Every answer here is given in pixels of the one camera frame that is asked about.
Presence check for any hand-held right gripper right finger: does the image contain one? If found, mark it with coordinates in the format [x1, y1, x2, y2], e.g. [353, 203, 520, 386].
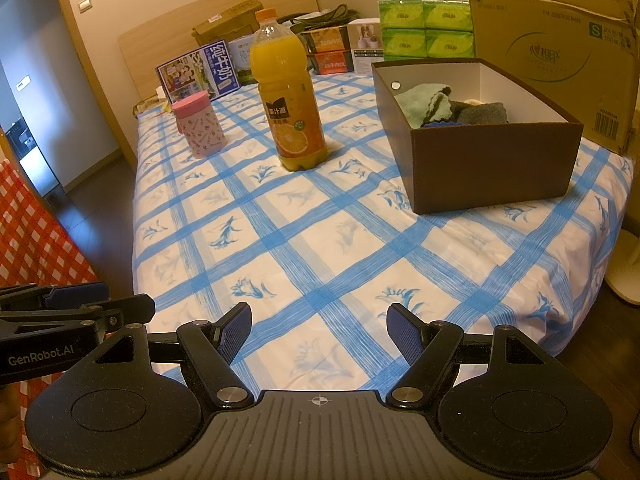
[386, 302, 551, 409]

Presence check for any blue milk carton box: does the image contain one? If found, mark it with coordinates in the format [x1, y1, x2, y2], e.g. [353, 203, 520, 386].
[156, 40, 240, 106]

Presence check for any red checked cloth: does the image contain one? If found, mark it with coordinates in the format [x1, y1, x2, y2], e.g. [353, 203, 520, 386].
[0, 157, 98, 480]

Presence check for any milk box with cow picture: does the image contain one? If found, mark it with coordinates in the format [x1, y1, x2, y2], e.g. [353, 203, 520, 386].
[232, 35, 261, 86]

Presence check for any bed with blue checked sheet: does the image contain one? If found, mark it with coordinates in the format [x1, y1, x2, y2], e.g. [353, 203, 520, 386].
[131, 57, 636, 393]

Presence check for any grey cloth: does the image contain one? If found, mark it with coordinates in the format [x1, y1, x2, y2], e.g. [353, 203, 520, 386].
[452, 101, 511, 126]

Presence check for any orange juice bottle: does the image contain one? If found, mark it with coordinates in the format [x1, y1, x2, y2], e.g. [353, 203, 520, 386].
[248, 7, 328, 172]

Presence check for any brown woven basket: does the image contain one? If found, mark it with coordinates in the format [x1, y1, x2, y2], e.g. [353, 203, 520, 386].
[132, 95, 168, 117]

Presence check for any pink patterned cup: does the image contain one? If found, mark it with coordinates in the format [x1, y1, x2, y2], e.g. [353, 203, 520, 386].
[171, 91, 227, 160]

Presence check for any wooden door frame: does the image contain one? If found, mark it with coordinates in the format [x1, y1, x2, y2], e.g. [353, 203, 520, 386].
[49, 0, 138, 168]

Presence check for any white product box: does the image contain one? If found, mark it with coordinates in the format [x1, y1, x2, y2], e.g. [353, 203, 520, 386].
[348, 17, 385, 73]

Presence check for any stack of green tissue packs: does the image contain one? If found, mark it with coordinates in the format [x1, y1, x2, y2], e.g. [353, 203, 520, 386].
[377, 0, 475, 62]

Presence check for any light green cloth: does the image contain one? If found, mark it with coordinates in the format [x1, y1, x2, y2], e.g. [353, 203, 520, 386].
[395, 82, 453, 127]

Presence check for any orange packaged food box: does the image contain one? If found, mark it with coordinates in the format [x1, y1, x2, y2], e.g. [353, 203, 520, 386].
[307, 50, 354, 77]
[302, 27, 351, 55]

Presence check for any black bag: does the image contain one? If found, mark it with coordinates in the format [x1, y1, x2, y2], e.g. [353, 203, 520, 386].
[280, 4, 361, 31]

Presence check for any wooden headboard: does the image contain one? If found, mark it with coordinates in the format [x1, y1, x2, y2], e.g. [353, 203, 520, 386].
[117, 0, 321, 101]

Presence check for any brown box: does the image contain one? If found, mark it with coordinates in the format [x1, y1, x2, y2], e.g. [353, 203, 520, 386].
[371, 57, 584, 215]

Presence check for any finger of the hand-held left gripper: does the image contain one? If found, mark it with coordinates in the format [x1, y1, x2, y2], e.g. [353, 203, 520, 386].
[0, 294, 156, 336]
[0, 282, 110, 312]

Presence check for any large cardboard box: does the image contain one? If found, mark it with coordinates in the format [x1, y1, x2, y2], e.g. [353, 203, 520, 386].
[462, 0, 640, 156]

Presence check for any small cardboard box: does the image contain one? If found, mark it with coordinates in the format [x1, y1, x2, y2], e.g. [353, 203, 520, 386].
[191, 0, 263, 46]

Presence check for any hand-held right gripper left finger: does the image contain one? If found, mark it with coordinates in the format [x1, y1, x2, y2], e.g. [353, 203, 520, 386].
[95, 302, 253, 408]

